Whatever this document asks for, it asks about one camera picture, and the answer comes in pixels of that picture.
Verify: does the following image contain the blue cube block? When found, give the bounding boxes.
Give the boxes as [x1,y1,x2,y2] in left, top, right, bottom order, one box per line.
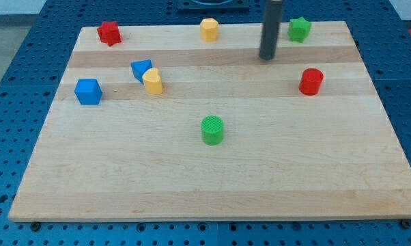
[74,79,102,105]

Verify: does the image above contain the red cylinder block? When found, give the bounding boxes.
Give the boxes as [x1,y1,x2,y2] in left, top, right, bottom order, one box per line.
[298,68,324,96]

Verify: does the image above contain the green cylinder block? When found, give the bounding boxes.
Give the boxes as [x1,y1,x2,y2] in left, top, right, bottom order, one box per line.
[201,115,224,146]

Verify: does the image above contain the red star block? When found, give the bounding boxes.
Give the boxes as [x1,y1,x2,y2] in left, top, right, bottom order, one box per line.
[97,21,122,46]

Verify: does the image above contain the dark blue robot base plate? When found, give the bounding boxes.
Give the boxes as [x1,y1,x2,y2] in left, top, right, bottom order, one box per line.
[175,0,250,11]

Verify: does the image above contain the yellow hexagon block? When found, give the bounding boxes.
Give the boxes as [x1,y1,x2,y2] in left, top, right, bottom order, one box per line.
[200,18,219,42]

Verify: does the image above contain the green star block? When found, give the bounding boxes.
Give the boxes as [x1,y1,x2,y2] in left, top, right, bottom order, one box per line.
[287,16,312,43]

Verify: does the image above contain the wooden board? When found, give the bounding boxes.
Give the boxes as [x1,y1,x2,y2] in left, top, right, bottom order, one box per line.
[8,21,411,222]

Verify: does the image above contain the yellow heart block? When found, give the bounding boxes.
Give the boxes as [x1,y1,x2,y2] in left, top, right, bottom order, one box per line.
[142,68,163,95]

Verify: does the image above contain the blue triangle block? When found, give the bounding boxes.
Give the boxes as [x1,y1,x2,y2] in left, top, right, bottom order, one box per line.
[130,59,153,83]

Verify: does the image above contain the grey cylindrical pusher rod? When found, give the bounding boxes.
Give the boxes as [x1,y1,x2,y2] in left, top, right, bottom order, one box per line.
[259,0,284,61]

